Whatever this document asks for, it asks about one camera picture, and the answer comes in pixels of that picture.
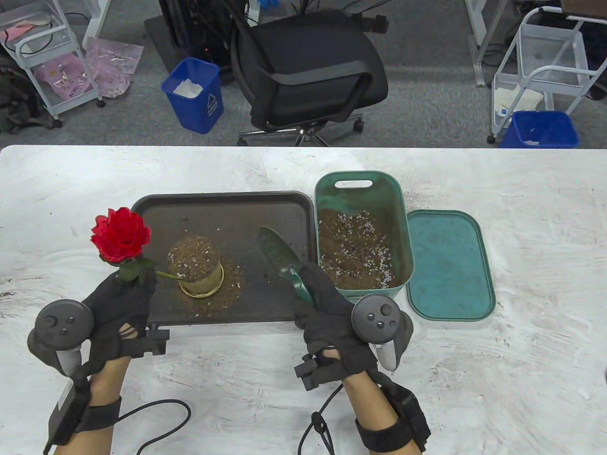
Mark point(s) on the person's left hand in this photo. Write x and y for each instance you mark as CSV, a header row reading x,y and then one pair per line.
x,y
121,308

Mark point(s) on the person's right hand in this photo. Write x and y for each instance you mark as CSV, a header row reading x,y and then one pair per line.
x,y
327,322

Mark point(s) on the red artificial rose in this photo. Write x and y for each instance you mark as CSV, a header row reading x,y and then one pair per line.
x,y
121,234

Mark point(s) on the brown potting mix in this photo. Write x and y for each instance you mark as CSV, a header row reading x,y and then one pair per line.
x,y
194,256
351,251

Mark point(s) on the green garden trowel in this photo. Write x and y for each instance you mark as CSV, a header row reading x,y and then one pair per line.
x,y
277,249

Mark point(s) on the potting mix crumbs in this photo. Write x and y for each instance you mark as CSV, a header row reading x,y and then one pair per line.
x,y
232,284

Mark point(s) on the teal plastic lid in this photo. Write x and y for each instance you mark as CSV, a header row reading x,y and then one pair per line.
x,y
450,265

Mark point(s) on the potting mix grains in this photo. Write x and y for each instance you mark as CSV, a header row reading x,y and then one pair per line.
x,y
410,201

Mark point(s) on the person's left forearm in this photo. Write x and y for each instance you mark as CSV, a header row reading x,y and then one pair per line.
x,y
111,379

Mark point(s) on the grey and white hand controller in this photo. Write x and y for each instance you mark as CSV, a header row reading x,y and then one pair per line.
x,y
379,317

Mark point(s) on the teal plastic storage box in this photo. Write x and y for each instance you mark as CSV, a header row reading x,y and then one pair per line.
x,y
355,201

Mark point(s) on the brown plastic tray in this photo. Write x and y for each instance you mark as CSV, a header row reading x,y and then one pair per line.
x,y
227,213

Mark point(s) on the blue bin with white symbol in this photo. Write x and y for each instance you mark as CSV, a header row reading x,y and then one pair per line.
x,y
194,113

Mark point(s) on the crumpled white paper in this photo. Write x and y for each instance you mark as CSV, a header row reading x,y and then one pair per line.
x,y
187,89

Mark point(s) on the dark fabric bag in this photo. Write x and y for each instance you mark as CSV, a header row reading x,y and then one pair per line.
x,y
19,99

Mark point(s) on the pink plastic bag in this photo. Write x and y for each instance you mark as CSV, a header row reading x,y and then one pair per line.
x,y
66,78
111,61

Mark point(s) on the black office chair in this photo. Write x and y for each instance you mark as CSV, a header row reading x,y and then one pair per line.
x,y
308,57

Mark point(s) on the white desk leg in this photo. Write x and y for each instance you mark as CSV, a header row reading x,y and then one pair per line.
x,y
99,19
481,42

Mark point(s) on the black computer tower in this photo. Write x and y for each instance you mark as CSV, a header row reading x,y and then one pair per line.
x,y
199,28

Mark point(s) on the plain blue bin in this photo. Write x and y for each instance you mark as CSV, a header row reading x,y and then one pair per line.
x,y
545,128

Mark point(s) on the white box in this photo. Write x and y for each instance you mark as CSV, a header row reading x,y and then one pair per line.
x,y
519,102

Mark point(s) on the white mesh rolling cart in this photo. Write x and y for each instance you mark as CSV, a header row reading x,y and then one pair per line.
x,y
581,52

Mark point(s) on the brown cardboard box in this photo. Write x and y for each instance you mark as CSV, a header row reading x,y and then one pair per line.
x,y
583,7

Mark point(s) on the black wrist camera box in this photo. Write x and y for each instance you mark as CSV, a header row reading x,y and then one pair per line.
x,y
68,417

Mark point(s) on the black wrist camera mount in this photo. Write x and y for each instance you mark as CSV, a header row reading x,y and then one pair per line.
x,y
408,417

